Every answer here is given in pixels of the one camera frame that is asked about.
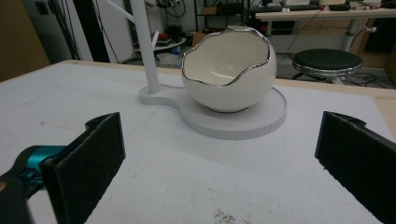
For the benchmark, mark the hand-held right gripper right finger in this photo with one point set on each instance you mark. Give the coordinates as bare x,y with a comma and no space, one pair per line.
361,161

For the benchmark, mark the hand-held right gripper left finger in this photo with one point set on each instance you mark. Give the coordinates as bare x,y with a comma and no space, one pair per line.
84,165

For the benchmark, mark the white eggshell-shaped ceramic bowl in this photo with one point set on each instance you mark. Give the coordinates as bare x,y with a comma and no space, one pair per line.
236,93

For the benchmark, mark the white table mat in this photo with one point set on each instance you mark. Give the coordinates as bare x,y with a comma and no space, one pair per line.
186,174

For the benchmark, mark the black round stool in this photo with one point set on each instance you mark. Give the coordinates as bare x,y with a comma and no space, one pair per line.
327,59

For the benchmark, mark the brown board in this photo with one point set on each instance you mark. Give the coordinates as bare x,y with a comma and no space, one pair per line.
18,37

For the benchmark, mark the light wooden desk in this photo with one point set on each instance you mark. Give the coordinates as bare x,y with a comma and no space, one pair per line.
327,15

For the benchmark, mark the black keyboard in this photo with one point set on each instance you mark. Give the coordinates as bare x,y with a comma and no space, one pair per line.
300,7

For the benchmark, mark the cardboard box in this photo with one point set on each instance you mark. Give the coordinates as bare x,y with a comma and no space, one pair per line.
199,37

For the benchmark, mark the black metal shelf rack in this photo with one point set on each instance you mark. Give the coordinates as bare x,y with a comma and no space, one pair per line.
224,9

